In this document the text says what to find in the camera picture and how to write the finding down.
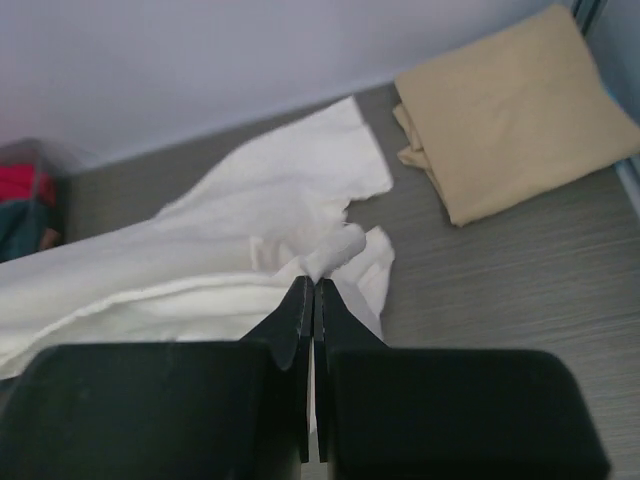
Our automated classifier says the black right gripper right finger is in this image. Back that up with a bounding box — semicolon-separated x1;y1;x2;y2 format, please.
313;280;611;479

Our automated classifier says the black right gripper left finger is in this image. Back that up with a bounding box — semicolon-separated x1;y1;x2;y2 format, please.
1;277;314;479

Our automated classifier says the white t shirt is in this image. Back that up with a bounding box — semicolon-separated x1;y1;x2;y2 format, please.
1;97;395;378

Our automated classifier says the clear plastic bin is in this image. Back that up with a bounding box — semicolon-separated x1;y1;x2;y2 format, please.
1;138;69;263

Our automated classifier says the peach pink garment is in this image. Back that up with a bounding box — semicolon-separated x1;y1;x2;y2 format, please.
39;228;62;251

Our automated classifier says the grey blue t shirt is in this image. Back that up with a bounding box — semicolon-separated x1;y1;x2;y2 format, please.
1;200;50;263

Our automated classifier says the red t shirt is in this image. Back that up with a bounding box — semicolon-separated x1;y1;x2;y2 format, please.
0;164;56;206

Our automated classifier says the folded beige t shirt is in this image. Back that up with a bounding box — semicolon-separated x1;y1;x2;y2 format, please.
394;5;639;226

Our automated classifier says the folded light blue t shirt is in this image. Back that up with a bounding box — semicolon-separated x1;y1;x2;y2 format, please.
602;76;625;107

